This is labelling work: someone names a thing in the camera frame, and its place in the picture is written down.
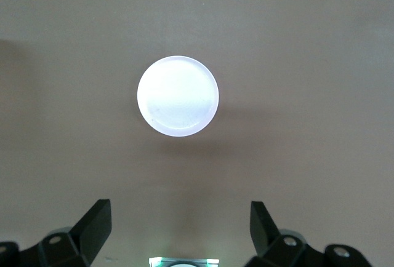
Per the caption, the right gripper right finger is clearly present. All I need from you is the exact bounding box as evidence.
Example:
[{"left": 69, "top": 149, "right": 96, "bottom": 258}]
[{"left": 249, "top": 201, "right": 375, "bottom": 267}]

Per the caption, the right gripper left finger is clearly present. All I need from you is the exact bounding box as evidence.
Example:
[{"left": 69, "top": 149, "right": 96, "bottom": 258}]
[{"left": 0, "top": 199, "right": 112, "bottom": 267}]

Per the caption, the pale pink round plate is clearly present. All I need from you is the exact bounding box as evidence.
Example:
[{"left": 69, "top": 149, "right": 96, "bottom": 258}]
[{"left": 137, "top": 55, "right": 220, "bottom": 138}]

